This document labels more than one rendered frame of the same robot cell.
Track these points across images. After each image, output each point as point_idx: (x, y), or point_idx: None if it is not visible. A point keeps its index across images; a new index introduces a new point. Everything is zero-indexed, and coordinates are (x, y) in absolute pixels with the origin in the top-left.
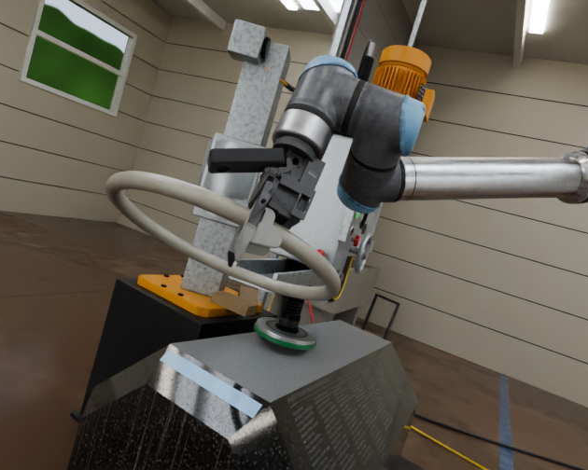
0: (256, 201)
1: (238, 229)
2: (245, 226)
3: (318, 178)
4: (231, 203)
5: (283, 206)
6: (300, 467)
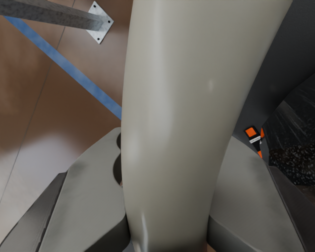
0: (37, 249)
1: (220, 170)
2: (73, 163)
3: None
4: (122, 150)
5: None
6: None
